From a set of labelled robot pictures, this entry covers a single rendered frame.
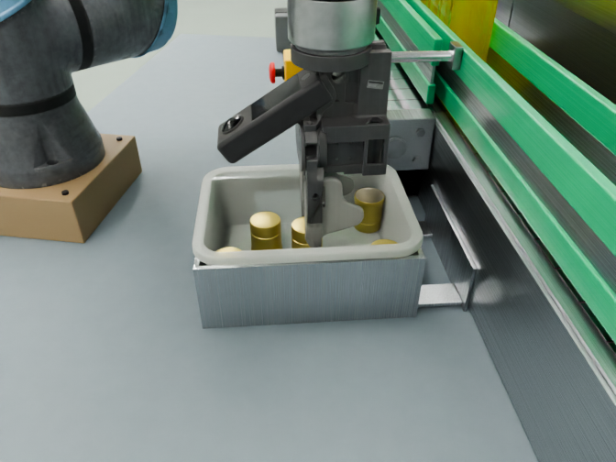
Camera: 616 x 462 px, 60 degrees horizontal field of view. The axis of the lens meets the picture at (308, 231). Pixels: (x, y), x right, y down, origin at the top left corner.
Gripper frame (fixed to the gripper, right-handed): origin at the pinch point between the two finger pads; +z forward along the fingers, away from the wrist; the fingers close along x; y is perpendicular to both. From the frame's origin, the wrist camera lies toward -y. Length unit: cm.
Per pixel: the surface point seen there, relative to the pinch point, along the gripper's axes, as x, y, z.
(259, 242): 0.0, -5.3, 1.1
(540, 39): 30.3, 37.9, -10.5
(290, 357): -12.6, -3.0, 5.6
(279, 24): 79, 1, -1
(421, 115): 11.0, 14.7, -7.9
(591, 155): -6.0, 25.6, -11.0
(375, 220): 3.6, 8.3, 1.7
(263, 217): 1.8, -4.7, -0.9
